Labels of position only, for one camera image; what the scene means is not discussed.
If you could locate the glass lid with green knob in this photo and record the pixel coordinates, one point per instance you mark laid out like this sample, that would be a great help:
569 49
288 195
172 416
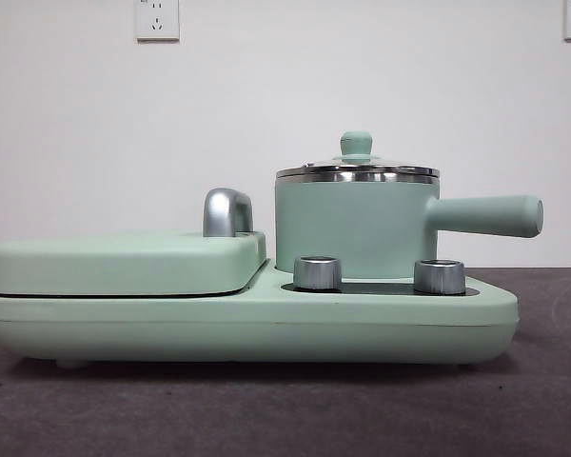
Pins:
355 143

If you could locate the mint green steamer pot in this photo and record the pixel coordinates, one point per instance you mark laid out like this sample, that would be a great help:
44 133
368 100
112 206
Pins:
352 224

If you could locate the silver control knob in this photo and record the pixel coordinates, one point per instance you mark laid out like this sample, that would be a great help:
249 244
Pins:
316 273
439 276

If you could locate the mint green breakfast cooker base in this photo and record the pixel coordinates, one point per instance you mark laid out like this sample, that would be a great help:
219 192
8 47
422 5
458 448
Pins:
266 328

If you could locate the mint green griddle cover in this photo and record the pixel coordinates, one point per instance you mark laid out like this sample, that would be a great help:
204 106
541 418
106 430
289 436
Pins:
124 262

